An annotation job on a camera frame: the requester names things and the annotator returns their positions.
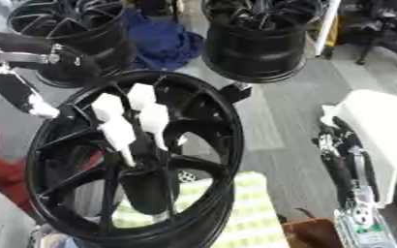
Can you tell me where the black office chair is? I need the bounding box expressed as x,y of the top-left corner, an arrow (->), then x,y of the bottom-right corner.
339,0 -> 397,69

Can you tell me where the large black spoked wheel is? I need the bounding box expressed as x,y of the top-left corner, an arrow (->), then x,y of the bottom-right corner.
22,69 -> 246,248

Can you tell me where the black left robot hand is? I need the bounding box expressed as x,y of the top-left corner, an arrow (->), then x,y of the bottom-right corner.
0,44 -> 106,119

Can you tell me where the white plastic box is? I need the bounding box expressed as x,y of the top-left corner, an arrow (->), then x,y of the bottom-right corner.
319,89 -> 397,208

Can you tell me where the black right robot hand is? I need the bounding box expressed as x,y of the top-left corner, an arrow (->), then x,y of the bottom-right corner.
310,115 -> 382,208

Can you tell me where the brown box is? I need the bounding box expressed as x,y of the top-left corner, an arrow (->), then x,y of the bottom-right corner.
281,208 -> 347,248

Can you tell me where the blue cloth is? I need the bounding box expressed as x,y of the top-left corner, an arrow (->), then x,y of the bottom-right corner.
120,7 -> 207,72

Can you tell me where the black wheel rim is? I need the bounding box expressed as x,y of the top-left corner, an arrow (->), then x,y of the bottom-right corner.
36,0 -> 139,89
199,0 -> 318,84
5,0 -> 78,37

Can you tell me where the white post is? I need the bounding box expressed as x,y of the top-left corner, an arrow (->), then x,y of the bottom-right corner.
312,0 -> 343,58

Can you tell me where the red cloth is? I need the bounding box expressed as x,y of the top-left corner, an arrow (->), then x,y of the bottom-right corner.
0,123 -> 43,215

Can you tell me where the white pin with stem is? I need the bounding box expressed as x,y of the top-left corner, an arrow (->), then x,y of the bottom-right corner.
95,115 -> 139,168
90,92 -> 126,123
137,103 -> 171,152
125,82 -> 160,111

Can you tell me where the black bracket block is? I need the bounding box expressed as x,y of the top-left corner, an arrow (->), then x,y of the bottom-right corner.
217,81 -> 255,105

